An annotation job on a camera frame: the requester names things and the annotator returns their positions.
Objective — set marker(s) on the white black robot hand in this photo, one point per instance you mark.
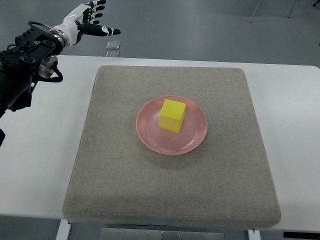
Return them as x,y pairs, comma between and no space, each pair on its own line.
83,20

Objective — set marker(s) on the yellow foam block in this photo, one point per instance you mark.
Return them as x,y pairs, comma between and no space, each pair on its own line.
171,116

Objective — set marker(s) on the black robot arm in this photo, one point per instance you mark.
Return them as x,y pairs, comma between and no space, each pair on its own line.
31,59

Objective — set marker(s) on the lower floor socket plate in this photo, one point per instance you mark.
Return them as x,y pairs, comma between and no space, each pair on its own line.
113,54

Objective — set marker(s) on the pink plate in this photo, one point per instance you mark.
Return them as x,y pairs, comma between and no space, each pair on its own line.
193,131

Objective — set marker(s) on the white table leg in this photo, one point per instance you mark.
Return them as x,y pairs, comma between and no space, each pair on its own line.
64,230

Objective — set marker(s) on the beige fabric mat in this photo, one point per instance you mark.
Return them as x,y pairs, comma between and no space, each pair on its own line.
225,182

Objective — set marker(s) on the metal chair legs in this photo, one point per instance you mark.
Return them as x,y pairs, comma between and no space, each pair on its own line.
286,9

